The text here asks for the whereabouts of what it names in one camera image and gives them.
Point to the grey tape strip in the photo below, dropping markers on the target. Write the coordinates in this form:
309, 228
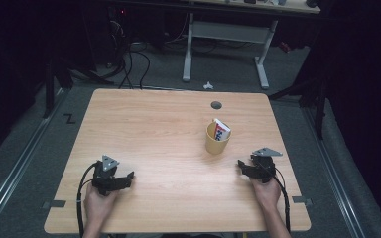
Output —
55, 204
301, 200

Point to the white desk frame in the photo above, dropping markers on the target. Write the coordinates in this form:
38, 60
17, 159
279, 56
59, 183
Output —
231, 31

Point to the white red blue packet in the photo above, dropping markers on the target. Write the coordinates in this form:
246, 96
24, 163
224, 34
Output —
221, 131

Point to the person's right hand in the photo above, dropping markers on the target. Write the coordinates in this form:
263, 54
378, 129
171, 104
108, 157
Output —
267, 195

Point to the small red object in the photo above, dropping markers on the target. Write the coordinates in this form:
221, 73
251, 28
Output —
284, 46

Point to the person's left hand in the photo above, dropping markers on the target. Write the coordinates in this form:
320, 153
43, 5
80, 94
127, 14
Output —
98, 205

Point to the black metal stand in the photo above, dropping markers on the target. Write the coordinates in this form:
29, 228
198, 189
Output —
54, 86
314, 99

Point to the yellow cup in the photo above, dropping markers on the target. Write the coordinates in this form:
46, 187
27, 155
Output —
216, 142

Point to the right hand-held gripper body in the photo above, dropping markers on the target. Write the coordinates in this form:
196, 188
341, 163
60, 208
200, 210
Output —
263, 167

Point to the white paper scrap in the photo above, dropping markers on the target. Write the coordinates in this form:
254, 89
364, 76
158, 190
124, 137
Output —
208, 86

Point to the black tape floor mark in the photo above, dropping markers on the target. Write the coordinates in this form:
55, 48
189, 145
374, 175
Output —
69, 118

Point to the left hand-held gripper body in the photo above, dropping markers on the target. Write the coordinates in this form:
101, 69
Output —
104, 180

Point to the metal floor rail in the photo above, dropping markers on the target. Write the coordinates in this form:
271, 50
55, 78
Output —
20, 165
334, 175

